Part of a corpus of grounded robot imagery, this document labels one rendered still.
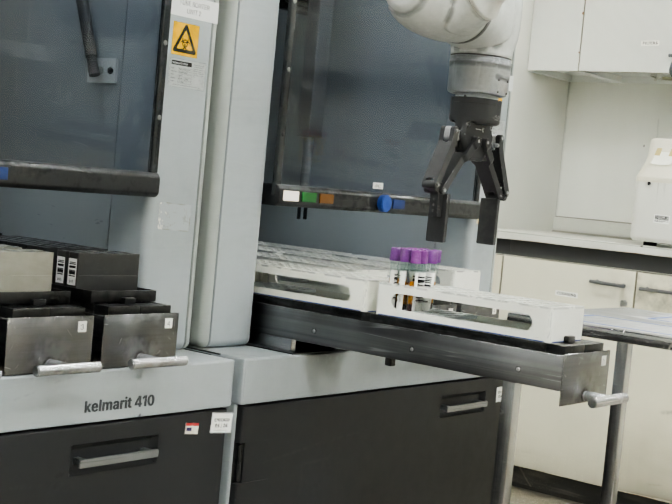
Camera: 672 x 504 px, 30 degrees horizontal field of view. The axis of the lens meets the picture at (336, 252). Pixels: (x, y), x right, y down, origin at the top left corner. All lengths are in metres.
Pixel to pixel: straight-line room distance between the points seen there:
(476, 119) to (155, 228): 0.49
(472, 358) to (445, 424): 0.58
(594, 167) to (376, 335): 3.24
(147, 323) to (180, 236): 0.20
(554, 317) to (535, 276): 2.69
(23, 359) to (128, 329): 0.17
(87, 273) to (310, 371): 0.44
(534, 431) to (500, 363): 2.71
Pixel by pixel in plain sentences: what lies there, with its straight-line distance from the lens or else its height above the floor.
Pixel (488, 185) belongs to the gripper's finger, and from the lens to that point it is 1.90.
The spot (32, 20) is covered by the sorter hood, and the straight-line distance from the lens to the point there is 1.66.
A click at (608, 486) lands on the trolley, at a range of 2.52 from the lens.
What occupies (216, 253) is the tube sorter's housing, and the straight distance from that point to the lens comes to 1.93.
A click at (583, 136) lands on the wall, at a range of 5.07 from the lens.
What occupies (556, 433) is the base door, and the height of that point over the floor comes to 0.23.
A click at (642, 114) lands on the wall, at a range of 4.97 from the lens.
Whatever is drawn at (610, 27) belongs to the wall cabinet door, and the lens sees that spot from 4.70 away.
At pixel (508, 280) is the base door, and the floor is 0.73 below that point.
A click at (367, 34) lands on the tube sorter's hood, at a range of 2.16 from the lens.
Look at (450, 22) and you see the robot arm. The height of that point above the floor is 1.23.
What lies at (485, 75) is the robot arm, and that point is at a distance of 1.82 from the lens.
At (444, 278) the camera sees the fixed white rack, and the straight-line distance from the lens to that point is 2.36.
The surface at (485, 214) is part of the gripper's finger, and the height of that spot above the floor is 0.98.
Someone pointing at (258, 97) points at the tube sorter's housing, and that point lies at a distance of 1.97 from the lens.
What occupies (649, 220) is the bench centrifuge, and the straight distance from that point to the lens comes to 4.25.
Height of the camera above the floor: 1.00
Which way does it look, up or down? 3 degrees down
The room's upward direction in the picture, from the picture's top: 5 degrees clockwise
